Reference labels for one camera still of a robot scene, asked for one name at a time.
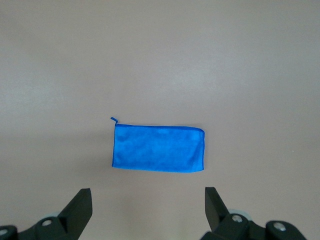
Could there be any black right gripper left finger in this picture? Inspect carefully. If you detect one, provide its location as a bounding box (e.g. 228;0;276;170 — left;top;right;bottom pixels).
17;187;94;240

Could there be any blue microfibre towel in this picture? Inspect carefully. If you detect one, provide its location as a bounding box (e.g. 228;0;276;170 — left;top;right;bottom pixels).
110;116;206;173

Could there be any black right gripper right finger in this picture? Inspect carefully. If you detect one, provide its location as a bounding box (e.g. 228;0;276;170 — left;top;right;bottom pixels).
201;186;251;240

